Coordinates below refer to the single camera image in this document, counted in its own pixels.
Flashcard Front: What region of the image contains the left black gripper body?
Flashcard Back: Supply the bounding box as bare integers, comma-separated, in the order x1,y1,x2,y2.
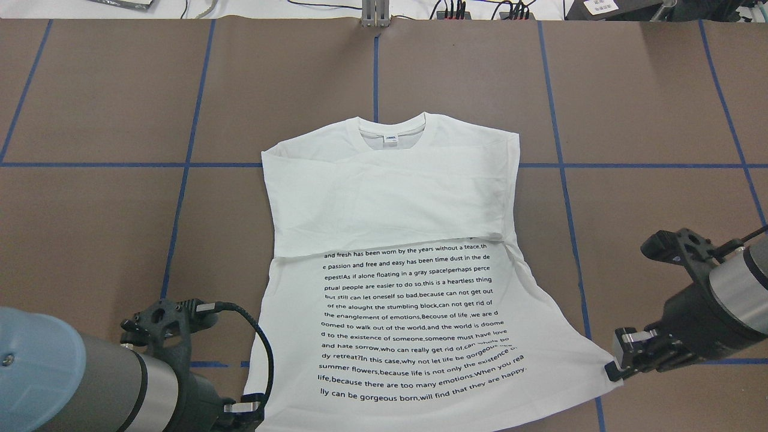
171,371,235,431

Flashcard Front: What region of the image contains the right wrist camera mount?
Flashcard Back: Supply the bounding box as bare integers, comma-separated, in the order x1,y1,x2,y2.
641,229,745,284

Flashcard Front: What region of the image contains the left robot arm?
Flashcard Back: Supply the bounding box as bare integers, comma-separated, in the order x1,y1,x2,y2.
2,299,274,431

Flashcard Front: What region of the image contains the white printed t-shirt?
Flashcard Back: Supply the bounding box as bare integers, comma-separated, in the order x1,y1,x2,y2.
259,113,620,431

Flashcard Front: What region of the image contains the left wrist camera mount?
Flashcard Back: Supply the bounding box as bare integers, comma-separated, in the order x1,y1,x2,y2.
119,298,218,364

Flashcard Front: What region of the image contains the aluminium frame post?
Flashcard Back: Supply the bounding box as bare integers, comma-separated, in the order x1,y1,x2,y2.
361,0,391,28

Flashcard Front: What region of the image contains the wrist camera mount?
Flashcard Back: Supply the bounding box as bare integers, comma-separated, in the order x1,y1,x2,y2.
641,229,745,284
119,298,218,364

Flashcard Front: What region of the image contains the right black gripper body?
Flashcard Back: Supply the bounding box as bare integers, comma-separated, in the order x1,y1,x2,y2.
651,282,751,367

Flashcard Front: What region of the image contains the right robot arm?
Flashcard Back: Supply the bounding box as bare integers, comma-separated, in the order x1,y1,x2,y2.
604,229,767,382

